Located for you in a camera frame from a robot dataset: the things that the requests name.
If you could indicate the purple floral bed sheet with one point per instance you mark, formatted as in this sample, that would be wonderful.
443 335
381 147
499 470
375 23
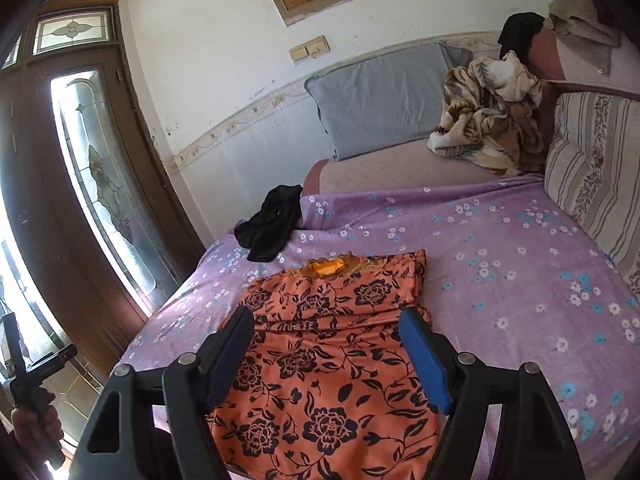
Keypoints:
500 270

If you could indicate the orange black floral garment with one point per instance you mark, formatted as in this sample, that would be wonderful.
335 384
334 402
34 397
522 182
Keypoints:
330 375

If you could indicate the grey pillow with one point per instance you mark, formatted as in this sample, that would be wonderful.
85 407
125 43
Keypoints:
380 100

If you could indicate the brown door with stained glass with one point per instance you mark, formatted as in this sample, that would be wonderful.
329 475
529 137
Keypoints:
45 200

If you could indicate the black garment on quilt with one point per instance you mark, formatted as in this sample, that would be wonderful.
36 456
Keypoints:
520 32

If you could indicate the beige patterned crumpled blanket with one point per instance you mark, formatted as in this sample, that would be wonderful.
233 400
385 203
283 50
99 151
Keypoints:
492 115

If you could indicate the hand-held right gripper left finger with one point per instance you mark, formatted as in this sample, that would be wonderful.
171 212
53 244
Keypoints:
231 355

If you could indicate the beige wall switch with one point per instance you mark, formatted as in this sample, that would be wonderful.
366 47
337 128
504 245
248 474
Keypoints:
299 54
319 46

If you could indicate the beige knitted cloth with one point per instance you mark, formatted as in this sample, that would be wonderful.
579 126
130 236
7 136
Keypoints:
580 20

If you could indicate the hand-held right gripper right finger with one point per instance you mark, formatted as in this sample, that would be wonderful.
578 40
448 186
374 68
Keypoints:
425 360

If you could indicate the stained glass transom window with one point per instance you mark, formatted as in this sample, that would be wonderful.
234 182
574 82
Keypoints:
75 27

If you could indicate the person's left hand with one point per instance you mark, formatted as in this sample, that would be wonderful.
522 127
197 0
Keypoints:
22 425

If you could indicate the pink folded quilt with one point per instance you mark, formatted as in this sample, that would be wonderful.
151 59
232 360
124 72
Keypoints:
580 62

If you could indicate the pink quilted mattress cover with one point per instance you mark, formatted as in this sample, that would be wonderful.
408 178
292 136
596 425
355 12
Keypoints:
400 165

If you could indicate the small black cloth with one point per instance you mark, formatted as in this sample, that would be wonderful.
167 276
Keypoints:
270 220

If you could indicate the striped floral pillow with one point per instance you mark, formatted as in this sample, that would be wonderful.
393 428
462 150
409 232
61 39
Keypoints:
595 170

